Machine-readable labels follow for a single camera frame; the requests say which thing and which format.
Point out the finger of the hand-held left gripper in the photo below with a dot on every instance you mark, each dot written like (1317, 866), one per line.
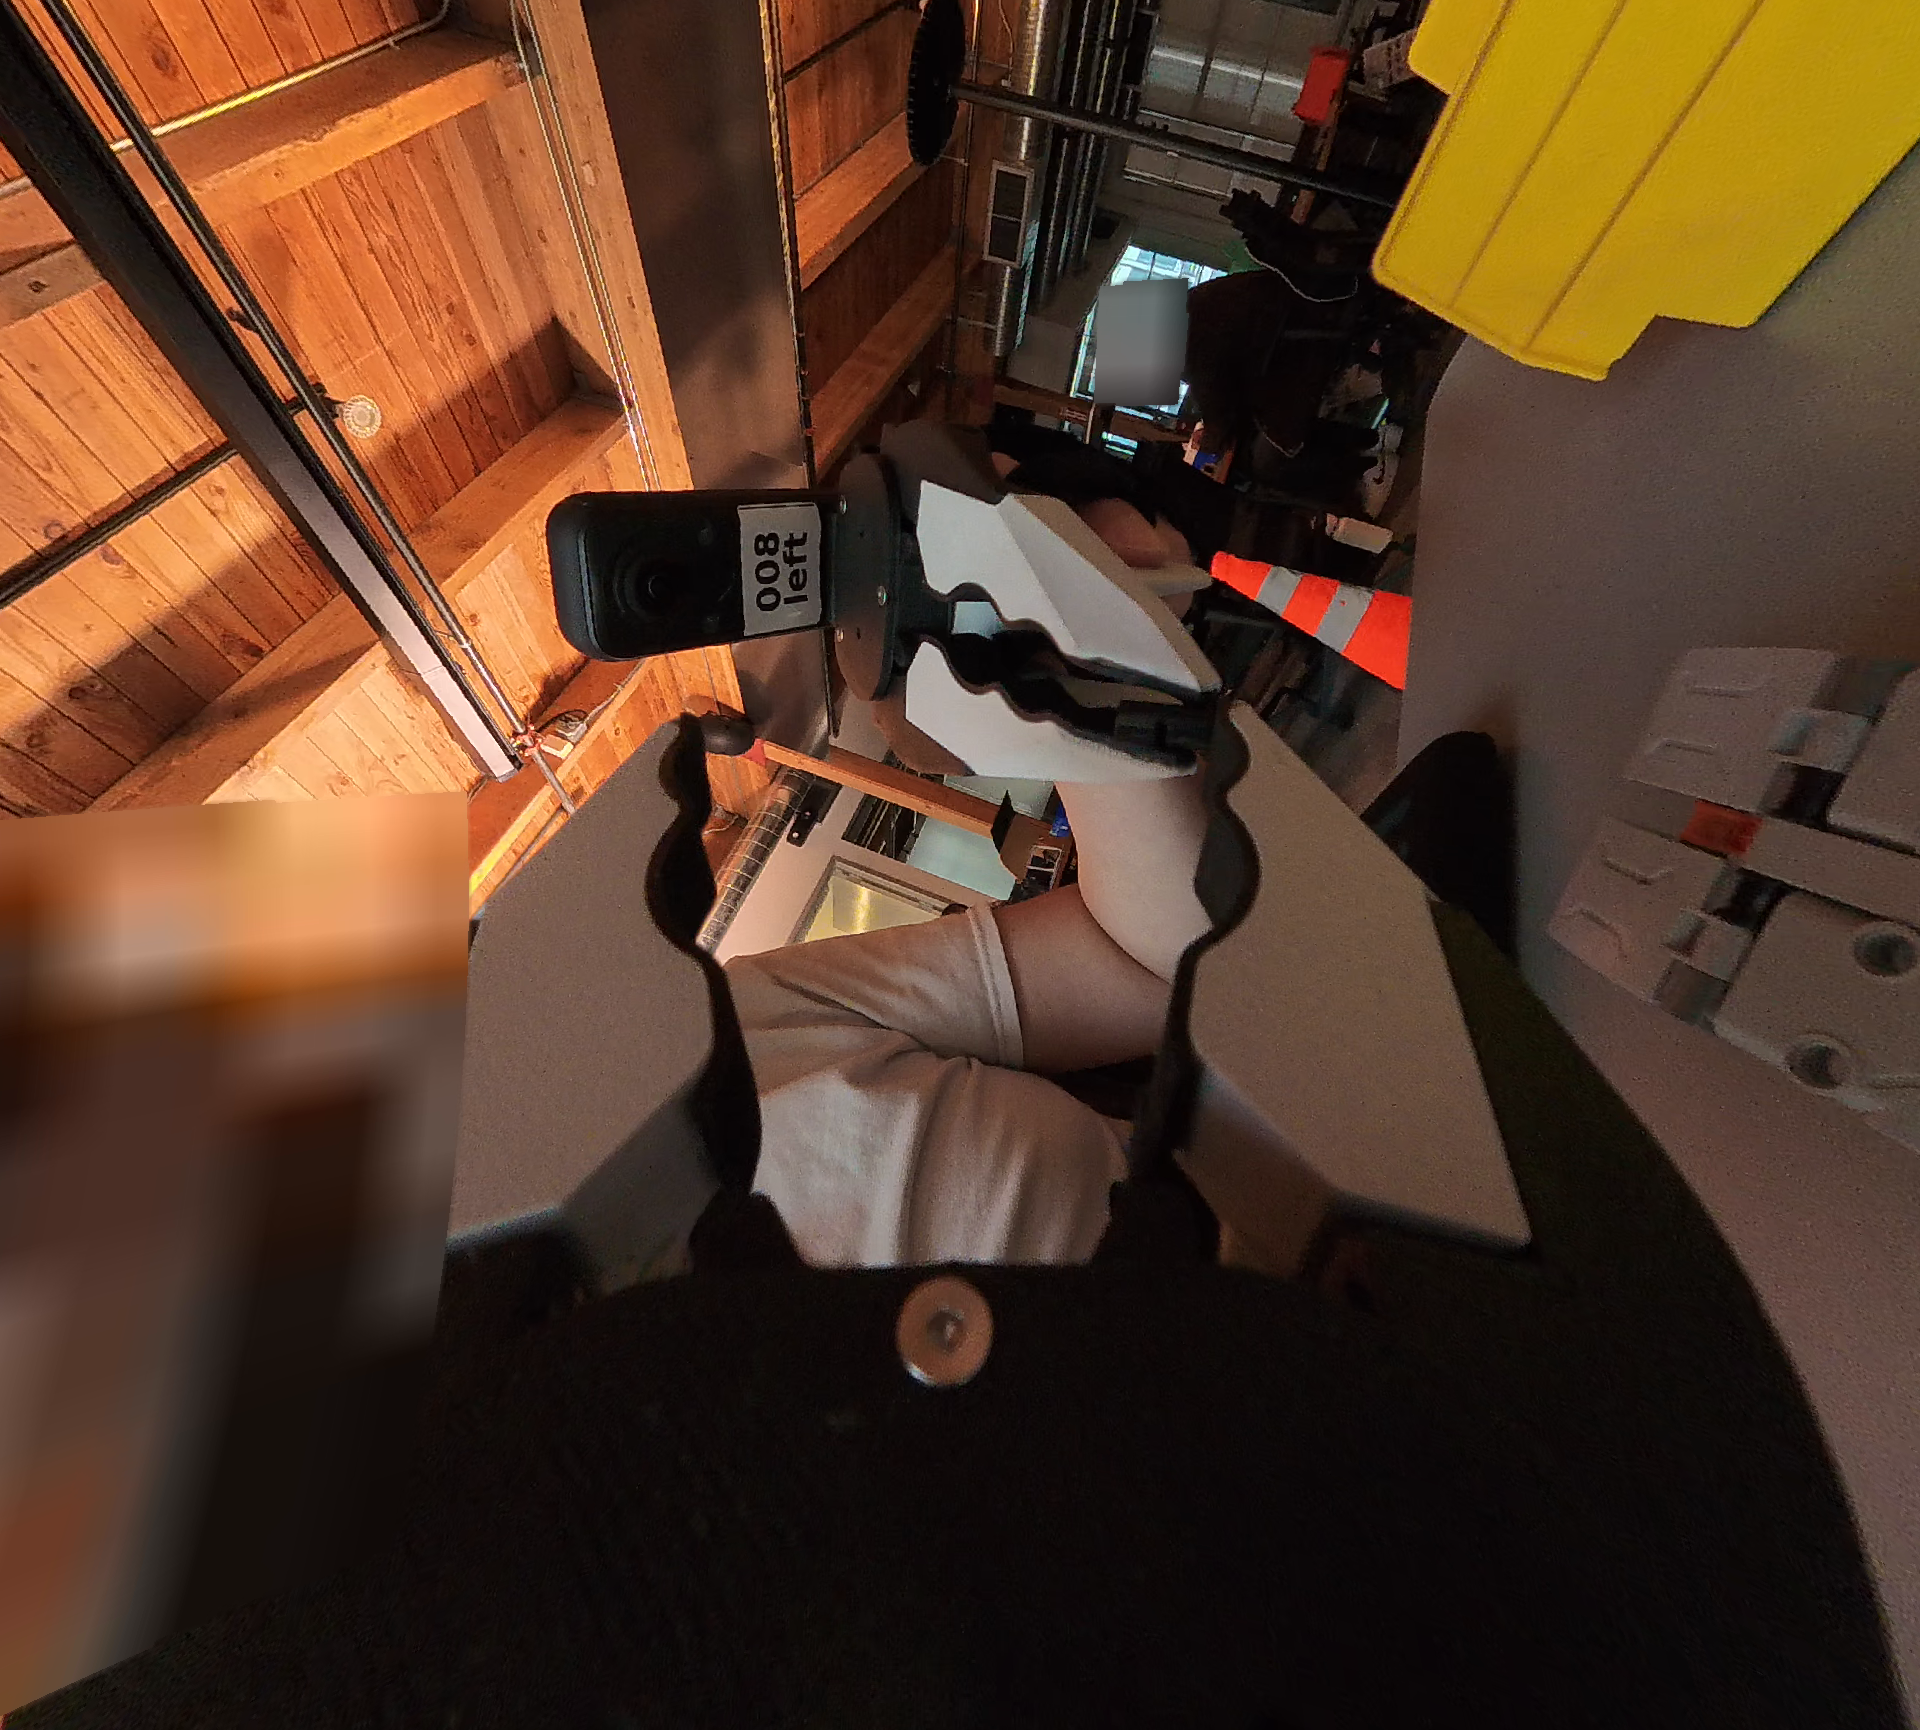
(1051, 574)
(974, 740)

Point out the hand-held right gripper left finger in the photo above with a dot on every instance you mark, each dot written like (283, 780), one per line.
(583, 982)

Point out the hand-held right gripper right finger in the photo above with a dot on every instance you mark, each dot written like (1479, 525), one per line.
(1333, 1009)

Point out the grey desk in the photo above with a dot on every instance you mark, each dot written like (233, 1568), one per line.
(1557, 529)

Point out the person's left hand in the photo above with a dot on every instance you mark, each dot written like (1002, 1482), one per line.
(1139, 539)

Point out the black dome fixture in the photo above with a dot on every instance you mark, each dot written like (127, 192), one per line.
(734, 735)

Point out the orange traffic cone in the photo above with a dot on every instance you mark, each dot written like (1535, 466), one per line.
(1319, 613)

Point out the white air vent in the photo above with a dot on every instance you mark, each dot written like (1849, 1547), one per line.
(1007, 212)

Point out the black lamp pole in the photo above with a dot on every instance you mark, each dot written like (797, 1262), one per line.
(1171, 141)

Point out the grey toy block assembly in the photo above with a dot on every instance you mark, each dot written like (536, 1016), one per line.
(1800, 982)

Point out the black round lamp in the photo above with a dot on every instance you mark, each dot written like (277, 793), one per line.
(931, 80)

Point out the round ceiling spotlight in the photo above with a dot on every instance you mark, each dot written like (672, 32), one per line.
(359, 417)

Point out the yellow plastic bin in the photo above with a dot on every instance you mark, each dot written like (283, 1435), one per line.
(1651, 80)

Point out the black ceiling track rail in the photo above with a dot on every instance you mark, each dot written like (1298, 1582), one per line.
(226, 367)

